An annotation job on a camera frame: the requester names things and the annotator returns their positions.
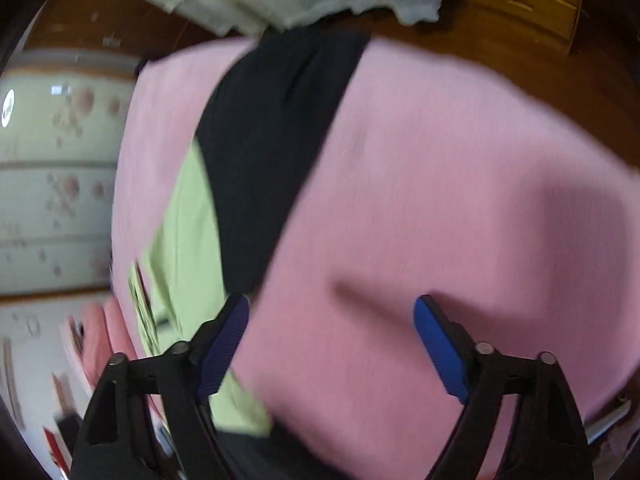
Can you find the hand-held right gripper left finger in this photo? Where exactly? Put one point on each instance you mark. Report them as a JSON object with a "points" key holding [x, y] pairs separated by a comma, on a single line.
{"points": [[224, 347]]}

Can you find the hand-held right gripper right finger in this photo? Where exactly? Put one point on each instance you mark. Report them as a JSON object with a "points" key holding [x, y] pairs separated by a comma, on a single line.
{"points": [[442, 350]]}

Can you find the green and black garment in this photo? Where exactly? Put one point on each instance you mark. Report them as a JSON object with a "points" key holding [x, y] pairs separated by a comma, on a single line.
{"points": [[260, 160]]}

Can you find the pink folded cloth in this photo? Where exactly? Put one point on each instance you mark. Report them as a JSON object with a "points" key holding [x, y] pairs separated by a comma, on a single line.
{"points": [[102, 340]]}

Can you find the pink blanket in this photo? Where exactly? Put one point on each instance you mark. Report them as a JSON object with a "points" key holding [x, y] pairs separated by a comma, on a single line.
{"points": [[425, 185]]}

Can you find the floral wardrobe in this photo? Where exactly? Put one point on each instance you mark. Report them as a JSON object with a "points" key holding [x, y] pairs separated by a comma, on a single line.
{"points": [[55, 170]]}

